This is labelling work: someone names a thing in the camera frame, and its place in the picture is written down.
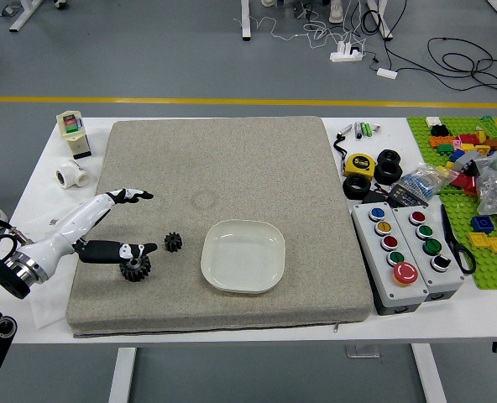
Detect white power strip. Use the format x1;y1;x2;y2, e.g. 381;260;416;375
330;40;365;63

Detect white table leg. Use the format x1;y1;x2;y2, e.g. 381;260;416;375
411;343;449;403
107;347;137;403

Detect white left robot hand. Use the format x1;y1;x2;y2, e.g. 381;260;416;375
15;188;159;280

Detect cream switch box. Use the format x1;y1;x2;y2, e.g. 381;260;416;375
55;109;92;160

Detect grey toy brick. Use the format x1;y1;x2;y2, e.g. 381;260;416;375
458;150;484;169

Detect yellow tape measure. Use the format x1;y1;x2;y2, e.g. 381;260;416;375
343;153;377;180

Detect green brick baseplate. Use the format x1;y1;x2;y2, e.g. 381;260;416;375
406;115;497;291

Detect black flat module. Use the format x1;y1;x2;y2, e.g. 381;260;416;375
362;187;396;207

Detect grey four-button control box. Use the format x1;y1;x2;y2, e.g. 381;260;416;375
392;204;466;302

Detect black floor cable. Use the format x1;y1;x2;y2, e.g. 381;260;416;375
426;36;497;92

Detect small black gear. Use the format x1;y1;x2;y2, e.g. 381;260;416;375
163;232;185;253

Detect white square dish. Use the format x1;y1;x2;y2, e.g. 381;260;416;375
200;219;286;295

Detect plastic bag of metal nuts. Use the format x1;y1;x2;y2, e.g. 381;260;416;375
474;146;497;215

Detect grey-brown mat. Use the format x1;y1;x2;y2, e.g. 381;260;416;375
65;116;374;338

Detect black rubber tyre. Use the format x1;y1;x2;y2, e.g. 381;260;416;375
374;161;404;185
376;149;402;165
343;175;374;199

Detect USB stick with black lanyard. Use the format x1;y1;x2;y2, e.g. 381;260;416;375
333;123;355;171

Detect red toy brick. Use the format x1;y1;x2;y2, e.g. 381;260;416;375
452;174;479;194

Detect plastic bag of blue parts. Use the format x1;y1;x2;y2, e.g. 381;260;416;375
393;161;459;201

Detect black scissors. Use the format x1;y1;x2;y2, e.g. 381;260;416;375
440;204;478;276

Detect white floor cable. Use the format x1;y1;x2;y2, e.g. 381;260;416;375
233;8;367;52

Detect blue square toy brick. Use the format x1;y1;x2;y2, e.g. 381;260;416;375
471;215;496;233

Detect grey under-table bracket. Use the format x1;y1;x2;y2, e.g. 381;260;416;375
344;343;380;359

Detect big black gear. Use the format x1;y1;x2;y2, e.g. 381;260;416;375
119;255;153;282

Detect black digital meter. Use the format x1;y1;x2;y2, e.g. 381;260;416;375
389;184;429;209

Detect grey five-button control box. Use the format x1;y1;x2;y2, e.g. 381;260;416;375
351;202;429;317

